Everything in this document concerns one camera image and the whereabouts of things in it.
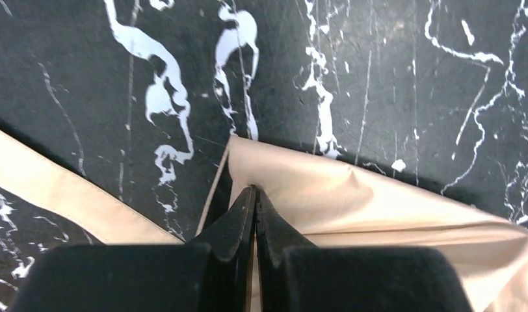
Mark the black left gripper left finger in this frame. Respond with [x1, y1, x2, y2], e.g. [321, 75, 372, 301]
[191, 186, 256, 311]

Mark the beige and black folding umbrella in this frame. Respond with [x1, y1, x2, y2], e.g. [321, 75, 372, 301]
[0, 131, 528, 311]

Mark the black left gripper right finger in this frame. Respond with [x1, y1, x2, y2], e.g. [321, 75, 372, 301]
[255, 190, 316, 311]

